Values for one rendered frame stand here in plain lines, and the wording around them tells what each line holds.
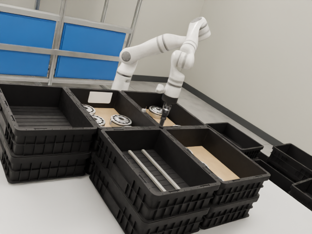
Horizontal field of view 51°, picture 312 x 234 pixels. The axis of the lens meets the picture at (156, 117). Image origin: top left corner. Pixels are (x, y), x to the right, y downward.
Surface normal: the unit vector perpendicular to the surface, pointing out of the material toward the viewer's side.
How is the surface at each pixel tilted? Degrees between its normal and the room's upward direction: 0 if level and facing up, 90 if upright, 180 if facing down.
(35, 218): 0
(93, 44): 90
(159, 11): 90
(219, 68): 90
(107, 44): 90
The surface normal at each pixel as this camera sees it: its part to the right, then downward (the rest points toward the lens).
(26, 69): 0.58, 0.47
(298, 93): -0.76, 0.03
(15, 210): 0.29, -0.88
